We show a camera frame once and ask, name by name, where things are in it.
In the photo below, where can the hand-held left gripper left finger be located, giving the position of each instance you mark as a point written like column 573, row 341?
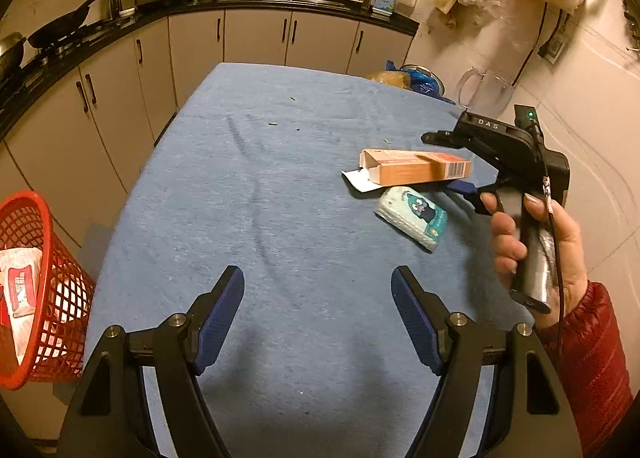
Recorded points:
column 222, row 305

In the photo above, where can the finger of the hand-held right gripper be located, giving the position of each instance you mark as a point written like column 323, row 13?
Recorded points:
column 437, row 136
column 462, row 186

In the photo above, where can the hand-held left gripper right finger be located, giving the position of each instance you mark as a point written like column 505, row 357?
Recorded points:
column 412, row 318

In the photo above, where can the orange cardboard box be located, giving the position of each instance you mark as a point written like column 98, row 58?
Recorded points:
column 415, row 165

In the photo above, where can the printed tissue pack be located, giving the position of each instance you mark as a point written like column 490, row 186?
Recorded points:
column 412, row 213

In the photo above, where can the white printed packet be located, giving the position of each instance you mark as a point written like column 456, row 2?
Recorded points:
column 62, row 295

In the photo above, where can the red plastic basket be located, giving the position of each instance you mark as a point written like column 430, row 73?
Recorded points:
column 45, row 218

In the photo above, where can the red and white snack packet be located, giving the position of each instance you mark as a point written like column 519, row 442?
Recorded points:
column 20, row 283

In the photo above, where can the person's right forearm red sleeve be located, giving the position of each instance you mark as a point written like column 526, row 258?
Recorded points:
column 590, row 368

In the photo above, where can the person's right hand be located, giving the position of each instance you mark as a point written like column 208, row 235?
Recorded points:
column 567, row 253

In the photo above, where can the blue plastic bag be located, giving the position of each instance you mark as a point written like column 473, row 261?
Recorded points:
column 422, row 80

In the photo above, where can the clear glass pitcher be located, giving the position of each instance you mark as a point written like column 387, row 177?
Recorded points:
column 487, row 90

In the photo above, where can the yellow plastic bag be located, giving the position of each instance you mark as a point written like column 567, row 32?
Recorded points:
column 392, row 79

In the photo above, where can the blue tablecloth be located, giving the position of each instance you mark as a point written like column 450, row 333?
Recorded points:
column 300, row 218

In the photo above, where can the black kitchen countertop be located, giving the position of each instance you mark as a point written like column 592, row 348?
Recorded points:
column 300, row 8

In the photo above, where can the lower kitchen cabinets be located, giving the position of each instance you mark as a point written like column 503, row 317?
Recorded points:
column 250, row 38

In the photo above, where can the metal kettle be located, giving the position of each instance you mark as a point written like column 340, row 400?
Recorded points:
column 114, row 3

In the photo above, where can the black wok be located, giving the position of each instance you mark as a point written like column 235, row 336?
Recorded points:
column 60, row 23

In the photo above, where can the dark cooking pot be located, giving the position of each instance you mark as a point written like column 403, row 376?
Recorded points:
column 10, row 48

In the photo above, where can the wall power socket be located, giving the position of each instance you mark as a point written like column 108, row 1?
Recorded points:
column 554, row 45

